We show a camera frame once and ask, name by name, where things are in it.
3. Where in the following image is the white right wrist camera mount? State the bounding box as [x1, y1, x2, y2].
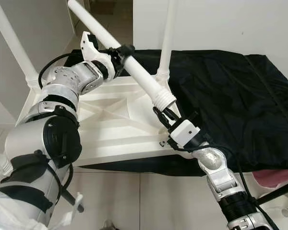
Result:
[168, 120, 203, 148]

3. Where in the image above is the white plastic table leg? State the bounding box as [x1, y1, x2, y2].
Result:
[156, 0, 178, 83]
[67, 0, 177, 110]
[0, 0, 41, 90]

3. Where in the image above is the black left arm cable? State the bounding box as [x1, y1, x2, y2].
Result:
[38, 52, 85, 90]

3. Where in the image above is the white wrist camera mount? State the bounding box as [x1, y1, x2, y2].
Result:
[168, 120, 203, 148]
[81, 31, 117, 80]

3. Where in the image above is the pink cushion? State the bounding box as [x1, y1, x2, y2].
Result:
[252, 169, 288, 190]

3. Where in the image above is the white plastic table top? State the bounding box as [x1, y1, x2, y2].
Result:
[15, 74, 184, 166]

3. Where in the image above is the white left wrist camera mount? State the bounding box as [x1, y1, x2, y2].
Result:
[81, 31, 117, 80]

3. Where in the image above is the black cloth table cover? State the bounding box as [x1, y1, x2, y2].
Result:
[70, 48, 288, 176]

